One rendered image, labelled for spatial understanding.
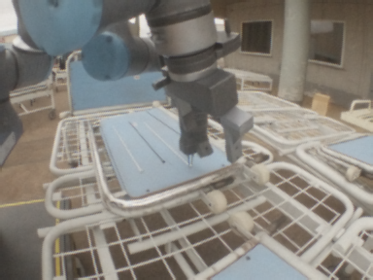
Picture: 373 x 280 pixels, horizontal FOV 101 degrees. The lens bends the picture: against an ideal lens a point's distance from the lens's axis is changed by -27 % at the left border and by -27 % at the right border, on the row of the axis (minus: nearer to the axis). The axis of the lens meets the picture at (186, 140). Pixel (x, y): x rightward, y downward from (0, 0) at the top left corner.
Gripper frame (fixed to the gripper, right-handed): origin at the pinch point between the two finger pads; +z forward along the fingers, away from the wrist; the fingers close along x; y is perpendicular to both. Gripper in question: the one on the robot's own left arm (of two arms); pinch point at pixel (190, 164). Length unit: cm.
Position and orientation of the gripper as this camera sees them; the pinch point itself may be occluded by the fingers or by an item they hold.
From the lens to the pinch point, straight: 62.5
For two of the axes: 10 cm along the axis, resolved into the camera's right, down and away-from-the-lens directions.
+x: 8.8, -2.3, 4.2
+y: 4.8, 3.6, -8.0
